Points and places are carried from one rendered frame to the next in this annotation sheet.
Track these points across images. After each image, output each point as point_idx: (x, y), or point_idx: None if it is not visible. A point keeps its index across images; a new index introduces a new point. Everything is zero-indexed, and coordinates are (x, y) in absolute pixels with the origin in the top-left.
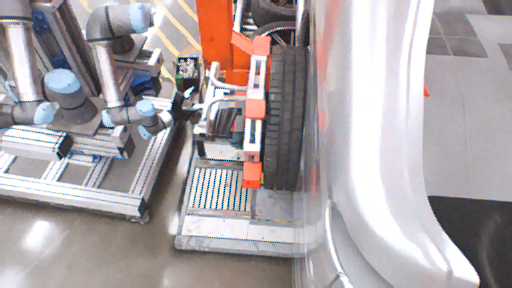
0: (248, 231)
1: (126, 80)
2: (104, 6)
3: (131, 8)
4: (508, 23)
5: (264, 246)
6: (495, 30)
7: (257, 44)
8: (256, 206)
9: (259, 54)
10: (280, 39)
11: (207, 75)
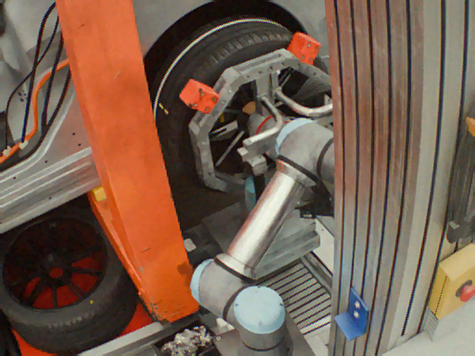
0: (327, 245)
1: (308, 326)
2: (331, 144)
3: (306, 121)
4: (36, 28)
5: (330, 222)
6: (51, 26)
7: (206, 89)
8: (304, 226)
9: (214, 92)
10: (32, 290)
11: (263, 158)
